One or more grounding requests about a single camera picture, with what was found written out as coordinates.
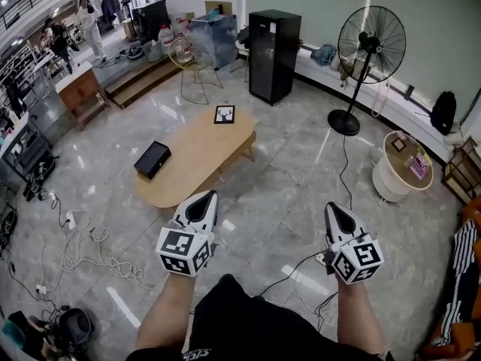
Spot person's black clothing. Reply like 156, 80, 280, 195
135, 273, 394, 361

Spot white tangled cable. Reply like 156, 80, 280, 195
35, 208, 166, 296

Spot pink printed packet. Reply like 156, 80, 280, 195
409, 153, 432, 181

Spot black fan cable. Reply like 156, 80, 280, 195
339, 133, 355, 211

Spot black box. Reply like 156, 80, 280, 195
133, 140, 173, 181

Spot person's left forearm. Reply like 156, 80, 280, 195
135, 272, 197, 353

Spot black round helmet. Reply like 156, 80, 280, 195
55, 306, 93, 350

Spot black standing fan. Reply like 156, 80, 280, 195
327, 5, 408, 137

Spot wooden step platform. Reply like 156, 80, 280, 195
104, 55, 186, 110

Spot clear water jug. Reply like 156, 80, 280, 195
157, 24, 176, 56
174, 32, 194, 66

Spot black floor cable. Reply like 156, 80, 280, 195
253, 250, 340, 334

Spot blue folded clothes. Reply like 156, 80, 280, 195
310, 44, 338, 68

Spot orange sofa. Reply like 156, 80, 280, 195
423, 195, 481, 361

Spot wrapped glass cabinet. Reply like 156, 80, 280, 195
189, 13, 239, 71

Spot wooden cabinet with white top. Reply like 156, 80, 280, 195
55, 61, 112, 132

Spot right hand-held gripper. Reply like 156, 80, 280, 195
324, 201, 386, 287

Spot wooden glass display case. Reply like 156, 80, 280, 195
440, 136, 481, 205

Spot person's right forearm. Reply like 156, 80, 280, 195
335, 278, 385, 355

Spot black low cupboard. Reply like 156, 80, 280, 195
132, 0, 171, 45

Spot oval wooden coffee table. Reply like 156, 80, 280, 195
134, 108, 258, 210

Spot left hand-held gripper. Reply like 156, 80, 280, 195
155, 190, 219, 278

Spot cardboard box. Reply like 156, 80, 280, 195
204, 0, 234, 17

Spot round white side table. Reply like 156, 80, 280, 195
371, 130, 434, 204

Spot tall black cabinet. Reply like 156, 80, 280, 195
248, 9, 303, 107

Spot black picture frame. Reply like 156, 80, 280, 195
213, 105, 236, 126

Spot grey shelf unit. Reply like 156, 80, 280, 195
0, 114, 53, 182

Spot black backpack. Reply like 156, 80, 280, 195
429, 90, 458, 136

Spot black white striped cushion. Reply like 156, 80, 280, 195
437, 219, 481, 347

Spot yellow wire chair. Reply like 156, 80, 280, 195
167, 37, 224, 106

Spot black floor bag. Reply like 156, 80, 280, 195
23, 155, 58, 202

